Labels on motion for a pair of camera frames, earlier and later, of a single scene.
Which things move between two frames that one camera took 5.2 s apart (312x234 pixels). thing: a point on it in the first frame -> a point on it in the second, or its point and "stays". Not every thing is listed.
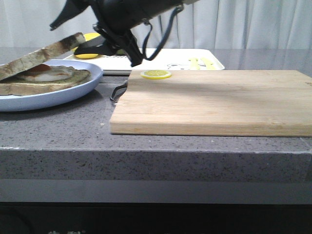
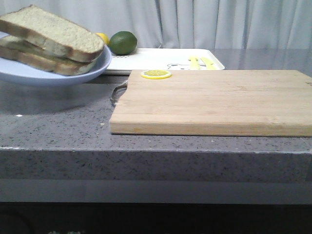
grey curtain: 269,24 stays
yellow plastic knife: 210,65 stays
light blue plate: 23,103 -> 29,72
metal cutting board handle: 118,91 stays
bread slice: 20,87 -> 18,50
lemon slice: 156,74 stays
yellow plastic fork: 194,61 stays
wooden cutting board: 245,103 stays
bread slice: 28,60 -> 52,32
